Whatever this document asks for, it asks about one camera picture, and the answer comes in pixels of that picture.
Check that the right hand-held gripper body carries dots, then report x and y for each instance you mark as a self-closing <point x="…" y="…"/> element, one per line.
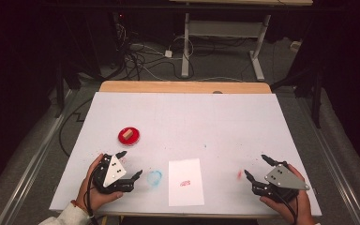
<point x="284" y="178"/>

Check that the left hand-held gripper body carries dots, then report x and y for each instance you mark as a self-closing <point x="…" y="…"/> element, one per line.
<point x="115" y="170"/>

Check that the small wooden stamp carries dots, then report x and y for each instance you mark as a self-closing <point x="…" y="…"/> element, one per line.
<point x="127" y="134"/>

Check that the person's right hand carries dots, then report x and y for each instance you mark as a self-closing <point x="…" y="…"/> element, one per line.
<point x="303" y="206"/>

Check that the person's left hand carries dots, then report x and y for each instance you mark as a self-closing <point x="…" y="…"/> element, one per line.
<point x="95" y="200"/>

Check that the white paper sheet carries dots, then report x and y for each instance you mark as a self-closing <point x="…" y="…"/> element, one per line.
<point x="186" y="175"/>

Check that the person's white sleeve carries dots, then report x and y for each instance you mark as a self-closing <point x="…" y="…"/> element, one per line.
<point x="65" y="217"/>

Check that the large white board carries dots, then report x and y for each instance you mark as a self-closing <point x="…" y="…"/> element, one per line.
<point x="200" y="125"/>

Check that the black metal stand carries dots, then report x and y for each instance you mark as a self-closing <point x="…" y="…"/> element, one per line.
<point x="64" y="84"/>
<point x="315" y="93"/>

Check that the dark table grommet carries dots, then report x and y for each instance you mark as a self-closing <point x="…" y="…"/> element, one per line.
<point x="217" y="92"/>

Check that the wooden table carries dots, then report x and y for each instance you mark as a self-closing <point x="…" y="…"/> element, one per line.
<point x="184" y="86"/>

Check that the white power adapter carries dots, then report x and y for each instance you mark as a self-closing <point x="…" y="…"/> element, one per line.
<point x="168" y="53"/>

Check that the small white box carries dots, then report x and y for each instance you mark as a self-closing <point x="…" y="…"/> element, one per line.
<point x="296" y="46"/>

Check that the white-legged desk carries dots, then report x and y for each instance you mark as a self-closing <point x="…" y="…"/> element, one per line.
<point x="222" y="28"/>

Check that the aluminium floor rail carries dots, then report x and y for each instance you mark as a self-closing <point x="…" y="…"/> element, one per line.
<point x="334" y="168"/>
<point x="31" y="168"/>

